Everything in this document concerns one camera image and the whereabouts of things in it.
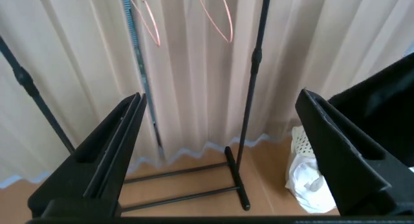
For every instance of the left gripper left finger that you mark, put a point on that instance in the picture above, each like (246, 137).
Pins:
(68, 191)

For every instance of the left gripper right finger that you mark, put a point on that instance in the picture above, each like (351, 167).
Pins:
(352, 185)

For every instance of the white shirt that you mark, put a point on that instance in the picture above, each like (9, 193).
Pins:
(307, 185)

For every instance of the pink clothes hanger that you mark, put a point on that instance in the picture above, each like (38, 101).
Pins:
(152, 19)
(213, 18)

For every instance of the white laundry basket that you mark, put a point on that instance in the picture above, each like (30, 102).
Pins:
(302, 141)

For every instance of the black clothes rack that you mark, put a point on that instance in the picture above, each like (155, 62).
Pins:
(255, 62)

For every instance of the beige curtain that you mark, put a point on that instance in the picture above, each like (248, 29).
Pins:
(200, 88)

